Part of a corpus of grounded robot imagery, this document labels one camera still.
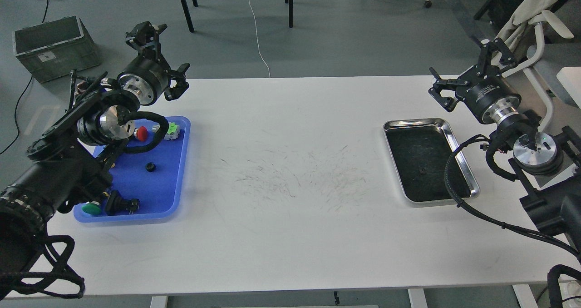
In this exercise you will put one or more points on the grey switch with green tab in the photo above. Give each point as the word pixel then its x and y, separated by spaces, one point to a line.
pixel 173 132

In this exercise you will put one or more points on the red mushroom push button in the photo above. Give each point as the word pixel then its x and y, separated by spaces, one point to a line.
pixel 141 133

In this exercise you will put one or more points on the black table leg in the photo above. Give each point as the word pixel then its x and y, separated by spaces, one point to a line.
pixel 187 14

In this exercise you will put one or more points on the steel tray with black mat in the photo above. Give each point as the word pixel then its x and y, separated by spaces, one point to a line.
pixel 416 144

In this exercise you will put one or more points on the green push button switch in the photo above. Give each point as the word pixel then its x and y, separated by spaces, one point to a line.
pixel 92 209

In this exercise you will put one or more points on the white office chair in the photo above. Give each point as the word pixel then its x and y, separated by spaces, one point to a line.
pixel 551 65

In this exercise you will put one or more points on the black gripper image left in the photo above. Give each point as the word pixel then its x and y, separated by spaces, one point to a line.
pixel 145 76

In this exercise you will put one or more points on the blue plastic tray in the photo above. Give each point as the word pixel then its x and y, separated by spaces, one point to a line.
pixel 159 191

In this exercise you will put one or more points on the beige cloth on chair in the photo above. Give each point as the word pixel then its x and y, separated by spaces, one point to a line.
pixel 531 12

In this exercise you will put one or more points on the grey plastic crate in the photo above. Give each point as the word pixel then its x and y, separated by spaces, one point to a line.
pixel 52 49

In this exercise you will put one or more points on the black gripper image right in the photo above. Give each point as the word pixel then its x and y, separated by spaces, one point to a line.
pixel 490 92

